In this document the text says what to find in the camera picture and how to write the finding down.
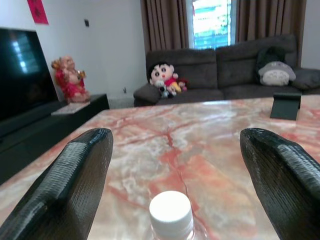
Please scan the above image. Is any dark grey sofa cushion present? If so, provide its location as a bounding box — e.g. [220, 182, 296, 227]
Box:
[291, 67, 320, 91]

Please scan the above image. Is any dark grey fabric sofa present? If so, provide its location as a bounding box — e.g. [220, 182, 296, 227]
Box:
[133, 34, 320, 108]

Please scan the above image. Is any red paper wall decoration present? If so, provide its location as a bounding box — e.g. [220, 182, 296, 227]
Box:
[26, 0, 50, 25]

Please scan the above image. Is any black flat-screen television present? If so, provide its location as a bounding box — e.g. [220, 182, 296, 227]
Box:
[0, 27, 59, 123]

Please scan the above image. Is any brown curtain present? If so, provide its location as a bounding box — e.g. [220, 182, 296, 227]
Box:
[234, 0, 307, 68]
[140, 0, 190, 55]

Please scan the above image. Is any black box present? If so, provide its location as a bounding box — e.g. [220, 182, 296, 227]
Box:
[269, 92, 303, 120]

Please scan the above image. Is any black-haired boy plush doll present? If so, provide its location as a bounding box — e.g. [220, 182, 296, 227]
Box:
[148, 61, 181, 99]

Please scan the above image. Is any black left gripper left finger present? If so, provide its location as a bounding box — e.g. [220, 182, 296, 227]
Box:
[0, 127, 114, 240]

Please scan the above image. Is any small red plush toy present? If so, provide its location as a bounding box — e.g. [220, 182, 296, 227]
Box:
[176, 77, 190, 93]

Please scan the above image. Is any window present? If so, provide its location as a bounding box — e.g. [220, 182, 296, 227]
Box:
[188, 0, 237, 51]

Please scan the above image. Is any clear white-capped plastic bottle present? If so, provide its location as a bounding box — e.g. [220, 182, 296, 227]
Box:
[148, 190, 209, 240]

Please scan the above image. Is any black tv cabinet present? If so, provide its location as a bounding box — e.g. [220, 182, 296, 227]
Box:
[0, 93, 110, 186]

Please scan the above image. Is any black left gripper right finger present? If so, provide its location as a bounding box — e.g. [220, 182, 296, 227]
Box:
[239, 127, 320, 240]

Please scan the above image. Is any grey totoro plush cushion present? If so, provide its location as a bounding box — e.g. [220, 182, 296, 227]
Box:
[258, 61, 297, 87]

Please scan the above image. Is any red laughing buddha statue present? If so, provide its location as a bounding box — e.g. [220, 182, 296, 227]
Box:
[51, 55, 91, 104]

